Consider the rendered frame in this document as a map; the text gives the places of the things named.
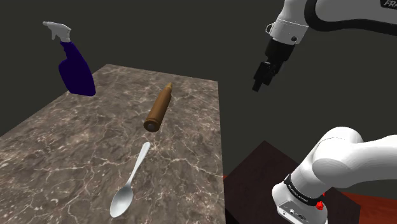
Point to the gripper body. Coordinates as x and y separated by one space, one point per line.
277 51

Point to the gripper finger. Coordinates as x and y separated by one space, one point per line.
263 76

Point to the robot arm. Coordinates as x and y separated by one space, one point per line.
341 158

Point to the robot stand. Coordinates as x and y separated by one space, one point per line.
260 183

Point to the brown bullet cartridge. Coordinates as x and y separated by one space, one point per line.
158 107

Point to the silver spoon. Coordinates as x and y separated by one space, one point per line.
130 183

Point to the blue spray bottle white trigger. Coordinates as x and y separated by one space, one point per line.
76 69

